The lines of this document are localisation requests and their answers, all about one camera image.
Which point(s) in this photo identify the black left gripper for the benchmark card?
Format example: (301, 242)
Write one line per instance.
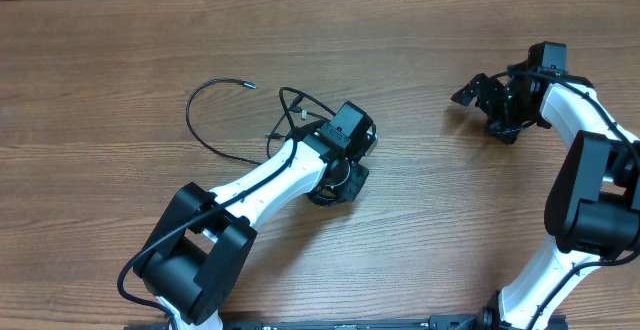
(353, 185)

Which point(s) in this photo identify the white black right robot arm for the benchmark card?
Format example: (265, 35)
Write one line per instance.
(591, 214)

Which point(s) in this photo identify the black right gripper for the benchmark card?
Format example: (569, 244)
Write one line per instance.
(498, 102)

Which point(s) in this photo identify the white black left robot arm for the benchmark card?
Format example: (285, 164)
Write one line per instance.
(194, 255)

